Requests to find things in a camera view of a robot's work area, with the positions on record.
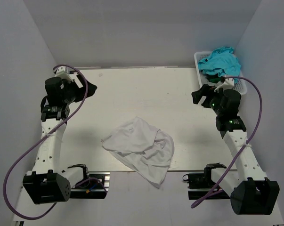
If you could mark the turquoise t shirt in basket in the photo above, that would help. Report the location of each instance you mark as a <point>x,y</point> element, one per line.
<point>221,62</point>

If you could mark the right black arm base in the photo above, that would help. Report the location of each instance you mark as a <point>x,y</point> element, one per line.
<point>198,187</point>

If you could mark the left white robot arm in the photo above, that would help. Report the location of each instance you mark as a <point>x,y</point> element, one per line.
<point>47,182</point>

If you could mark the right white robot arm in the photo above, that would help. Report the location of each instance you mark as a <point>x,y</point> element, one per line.
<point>247,185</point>

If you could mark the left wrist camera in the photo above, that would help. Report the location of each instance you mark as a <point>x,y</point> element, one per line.
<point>69,74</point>

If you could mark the green garment in basket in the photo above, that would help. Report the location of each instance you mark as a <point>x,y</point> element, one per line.
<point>214,79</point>

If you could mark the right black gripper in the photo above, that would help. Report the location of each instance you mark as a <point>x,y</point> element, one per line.
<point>205,91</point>

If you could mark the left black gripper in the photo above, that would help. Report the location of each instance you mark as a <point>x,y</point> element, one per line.
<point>81,91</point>

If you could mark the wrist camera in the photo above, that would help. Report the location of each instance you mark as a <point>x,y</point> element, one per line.
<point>225,83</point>
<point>69,74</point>

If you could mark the white t shirt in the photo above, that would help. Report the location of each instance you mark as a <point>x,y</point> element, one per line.
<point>143,148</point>

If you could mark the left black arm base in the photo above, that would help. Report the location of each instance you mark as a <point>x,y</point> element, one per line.
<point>92,189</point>

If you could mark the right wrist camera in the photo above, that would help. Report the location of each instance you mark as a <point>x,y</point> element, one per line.
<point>225,83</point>

